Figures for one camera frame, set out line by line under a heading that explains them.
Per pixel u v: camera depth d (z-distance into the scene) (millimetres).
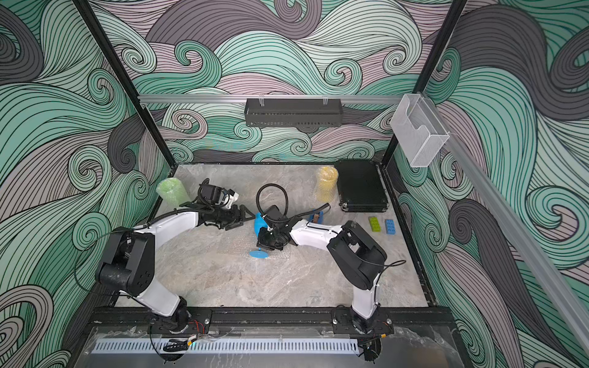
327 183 939
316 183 1010
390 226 950
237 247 900
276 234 693
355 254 482
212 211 689
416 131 809
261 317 749
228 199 796
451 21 733
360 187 1049
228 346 697
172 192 873
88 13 715
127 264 453
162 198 1061
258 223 880
